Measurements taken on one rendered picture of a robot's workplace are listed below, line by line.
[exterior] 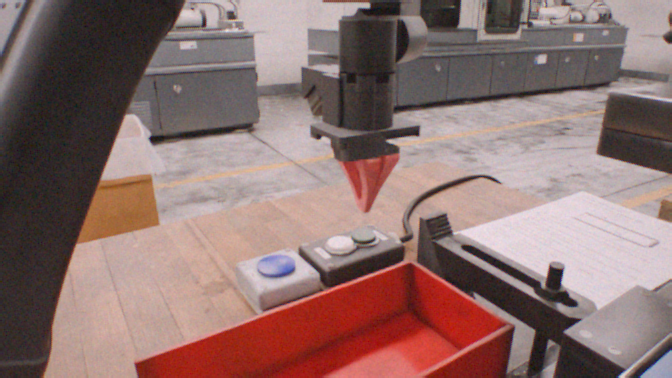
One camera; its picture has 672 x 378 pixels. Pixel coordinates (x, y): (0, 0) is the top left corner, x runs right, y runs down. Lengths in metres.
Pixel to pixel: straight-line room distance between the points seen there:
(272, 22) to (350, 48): 6.51
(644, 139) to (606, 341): 0.14
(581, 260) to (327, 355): 0.34
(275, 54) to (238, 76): 2.31
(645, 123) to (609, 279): 0.34
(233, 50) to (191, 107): 0.68
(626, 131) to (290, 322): 0.27
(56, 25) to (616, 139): 0.27
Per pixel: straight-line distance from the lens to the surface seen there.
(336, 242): 0.51
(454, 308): 0.41
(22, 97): 0.20
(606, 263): 0.63
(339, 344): 0.42
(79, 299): 0.56
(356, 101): 0.45
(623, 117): 0.28
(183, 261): 0.58
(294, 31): 7.09
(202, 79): 4.64
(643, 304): 0.39
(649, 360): 0.33
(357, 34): 0.44
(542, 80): 7.56
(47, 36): 0.21
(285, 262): 0.48
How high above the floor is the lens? 1.18
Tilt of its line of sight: 22 degrees down
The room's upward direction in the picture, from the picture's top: straight up
